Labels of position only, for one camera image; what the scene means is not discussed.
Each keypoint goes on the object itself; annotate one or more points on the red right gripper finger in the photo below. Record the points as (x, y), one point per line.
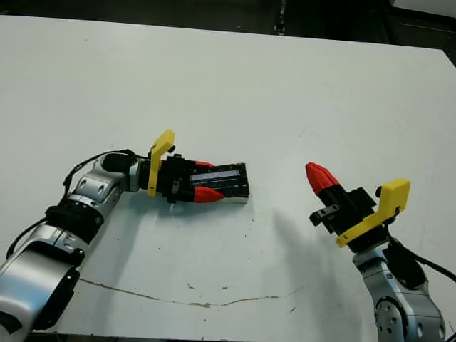
(320, 178)

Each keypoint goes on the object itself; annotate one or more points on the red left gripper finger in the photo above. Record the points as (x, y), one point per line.
(208, 195)
(203, 164)

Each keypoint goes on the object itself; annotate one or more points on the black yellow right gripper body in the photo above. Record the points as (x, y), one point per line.
(360, 221)

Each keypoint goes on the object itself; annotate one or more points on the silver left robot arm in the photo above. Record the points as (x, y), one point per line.
(92, 185)

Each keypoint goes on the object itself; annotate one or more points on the shiny black box lid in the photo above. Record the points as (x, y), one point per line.
(231, 181)

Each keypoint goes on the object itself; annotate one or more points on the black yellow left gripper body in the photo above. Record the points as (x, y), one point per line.
(174, 178)

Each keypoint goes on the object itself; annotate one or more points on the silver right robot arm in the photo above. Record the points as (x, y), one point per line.
(399, 310)

